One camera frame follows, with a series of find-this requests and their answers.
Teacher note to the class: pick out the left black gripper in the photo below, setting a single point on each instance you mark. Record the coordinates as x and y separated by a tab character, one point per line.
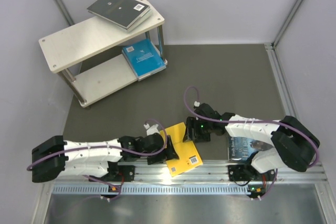
168	154

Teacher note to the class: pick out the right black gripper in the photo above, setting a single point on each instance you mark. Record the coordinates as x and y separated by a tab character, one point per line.
192	123

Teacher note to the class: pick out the yellow book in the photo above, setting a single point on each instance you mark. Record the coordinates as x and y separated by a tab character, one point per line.
189	157

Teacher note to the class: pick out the dark blue castle book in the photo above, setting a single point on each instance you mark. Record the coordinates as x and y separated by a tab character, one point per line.
240	148

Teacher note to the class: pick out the light blue cat book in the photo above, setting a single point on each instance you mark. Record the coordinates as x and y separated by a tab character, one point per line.
151	75

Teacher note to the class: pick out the blue paperback book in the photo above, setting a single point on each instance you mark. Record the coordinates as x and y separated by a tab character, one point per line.
143	58

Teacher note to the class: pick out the black shiny book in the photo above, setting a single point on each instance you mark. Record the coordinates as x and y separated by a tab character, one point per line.
107	9

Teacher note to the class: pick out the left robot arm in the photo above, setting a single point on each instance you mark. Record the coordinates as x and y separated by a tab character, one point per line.
57	157

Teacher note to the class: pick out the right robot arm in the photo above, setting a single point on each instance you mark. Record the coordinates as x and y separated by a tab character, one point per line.
291	144

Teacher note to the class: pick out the white two-tier shelf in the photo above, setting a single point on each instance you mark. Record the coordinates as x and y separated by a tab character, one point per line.
87	56

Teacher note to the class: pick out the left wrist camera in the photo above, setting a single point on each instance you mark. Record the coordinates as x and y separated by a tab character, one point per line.
150	130

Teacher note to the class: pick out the slotted cable duct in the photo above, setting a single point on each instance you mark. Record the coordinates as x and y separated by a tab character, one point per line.
145	189

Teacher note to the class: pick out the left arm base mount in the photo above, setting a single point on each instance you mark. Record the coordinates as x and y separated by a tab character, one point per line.
119	173

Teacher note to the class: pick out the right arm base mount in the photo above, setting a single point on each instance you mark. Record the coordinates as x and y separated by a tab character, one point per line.
243	173

